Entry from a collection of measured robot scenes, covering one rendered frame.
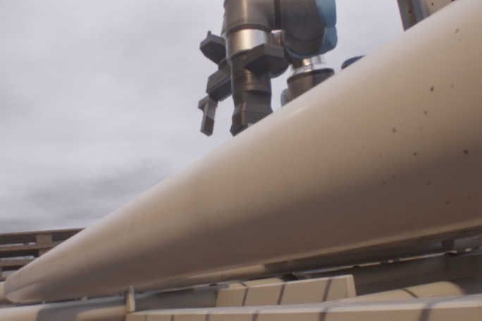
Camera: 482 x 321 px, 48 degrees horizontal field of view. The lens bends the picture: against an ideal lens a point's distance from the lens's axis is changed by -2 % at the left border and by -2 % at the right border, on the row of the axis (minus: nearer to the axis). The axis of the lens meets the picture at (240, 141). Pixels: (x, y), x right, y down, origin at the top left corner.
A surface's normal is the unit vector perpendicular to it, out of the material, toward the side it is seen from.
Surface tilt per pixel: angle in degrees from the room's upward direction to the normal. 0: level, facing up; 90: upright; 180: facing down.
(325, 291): 90
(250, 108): 87
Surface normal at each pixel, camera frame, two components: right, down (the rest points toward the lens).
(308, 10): -0.01, 0.41
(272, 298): -0.88, -0.01
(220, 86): -0.11, 0.81
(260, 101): 0.46, -0.13
